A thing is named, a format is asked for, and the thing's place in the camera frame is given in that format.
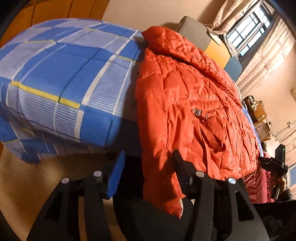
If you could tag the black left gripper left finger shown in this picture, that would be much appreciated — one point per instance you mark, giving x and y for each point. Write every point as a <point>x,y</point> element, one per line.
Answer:
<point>58,219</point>

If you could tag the orange puffer jacket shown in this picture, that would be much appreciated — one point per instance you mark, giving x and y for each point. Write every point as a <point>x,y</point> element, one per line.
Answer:
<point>187,102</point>

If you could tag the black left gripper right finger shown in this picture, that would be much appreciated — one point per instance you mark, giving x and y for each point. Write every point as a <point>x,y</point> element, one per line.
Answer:
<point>222,209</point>

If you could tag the beige ruffled curtain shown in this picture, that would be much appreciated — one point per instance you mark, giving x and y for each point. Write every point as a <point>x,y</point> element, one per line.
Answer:
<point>269,51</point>

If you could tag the wooden panelled wardrobe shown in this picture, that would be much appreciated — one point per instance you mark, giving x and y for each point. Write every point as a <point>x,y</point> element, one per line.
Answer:
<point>34,12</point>

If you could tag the grey yellow blue headboard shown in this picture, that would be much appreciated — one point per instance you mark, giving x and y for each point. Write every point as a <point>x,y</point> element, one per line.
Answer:
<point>211,44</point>

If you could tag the maroon clad person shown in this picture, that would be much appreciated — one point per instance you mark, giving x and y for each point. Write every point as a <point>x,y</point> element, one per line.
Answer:
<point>260,185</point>

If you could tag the blue plaid bed sheet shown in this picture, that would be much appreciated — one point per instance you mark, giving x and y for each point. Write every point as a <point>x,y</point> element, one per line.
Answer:
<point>67,87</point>

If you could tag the window with dark frame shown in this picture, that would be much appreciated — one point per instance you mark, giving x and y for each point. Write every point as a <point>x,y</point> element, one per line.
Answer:
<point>249,28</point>

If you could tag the cluttered wooden side table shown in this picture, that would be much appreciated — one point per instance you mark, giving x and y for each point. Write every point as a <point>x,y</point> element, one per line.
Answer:
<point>259,117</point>

